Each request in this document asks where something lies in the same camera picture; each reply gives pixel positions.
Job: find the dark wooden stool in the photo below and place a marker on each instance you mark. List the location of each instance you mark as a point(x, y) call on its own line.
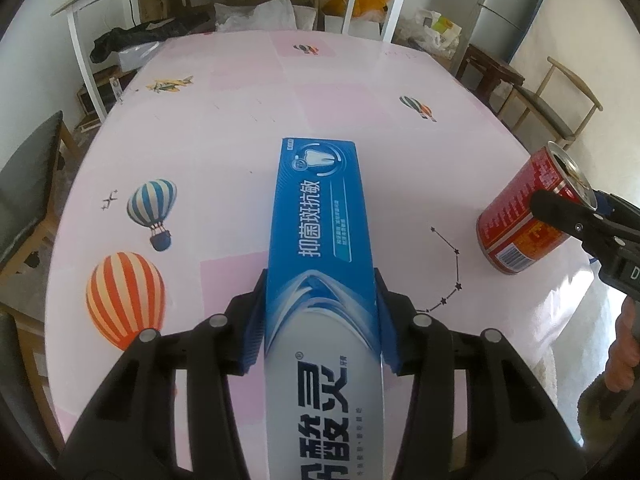
point(492, 67)

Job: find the grey plastic bag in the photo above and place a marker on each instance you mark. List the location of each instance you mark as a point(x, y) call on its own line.
point(137, 55)

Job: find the black cloth bag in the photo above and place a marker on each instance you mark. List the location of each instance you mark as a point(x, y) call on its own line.
point(140, 35)

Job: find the large white board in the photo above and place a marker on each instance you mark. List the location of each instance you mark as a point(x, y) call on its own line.
point(575, 60)

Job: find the pink printed tablecloth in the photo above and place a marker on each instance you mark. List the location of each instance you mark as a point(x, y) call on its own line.
point(225, 135)

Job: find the long white desk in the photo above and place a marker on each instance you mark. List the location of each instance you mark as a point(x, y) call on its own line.
point(397, 0)

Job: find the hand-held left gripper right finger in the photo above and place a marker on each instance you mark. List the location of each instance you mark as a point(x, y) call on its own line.
point(390, 340)

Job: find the red drink can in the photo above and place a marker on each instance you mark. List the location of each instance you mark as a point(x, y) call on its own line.
point(515, 220)

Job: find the white green plastic bag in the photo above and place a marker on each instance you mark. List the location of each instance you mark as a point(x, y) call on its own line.
point(440, 27)

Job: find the white cardboard box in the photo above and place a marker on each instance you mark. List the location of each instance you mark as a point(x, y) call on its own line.
point(350, 24)

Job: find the light wooden chair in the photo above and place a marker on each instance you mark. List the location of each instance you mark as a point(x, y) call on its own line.
point(542, 105)

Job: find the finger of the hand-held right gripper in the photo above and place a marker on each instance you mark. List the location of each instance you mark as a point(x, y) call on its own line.
point(620, 215)
point(565, 212)

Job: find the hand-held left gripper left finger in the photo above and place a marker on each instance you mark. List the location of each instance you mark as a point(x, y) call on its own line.
point(252, 335)

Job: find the grey refrigerator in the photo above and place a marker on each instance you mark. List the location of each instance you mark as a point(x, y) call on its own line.
point(505, 10)

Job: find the brown cardboard box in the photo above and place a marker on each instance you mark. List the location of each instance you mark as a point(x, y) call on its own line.
point(157, 5)

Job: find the dark wooden crate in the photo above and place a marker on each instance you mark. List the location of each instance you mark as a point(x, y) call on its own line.
point(100, 95)

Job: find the blue toothpaste box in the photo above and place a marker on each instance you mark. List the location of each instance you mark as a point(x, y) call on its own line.
point(320, 240)

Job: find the person's right hand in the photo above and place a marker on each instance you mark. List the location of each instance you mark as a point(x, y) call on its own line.
point(622, 350)

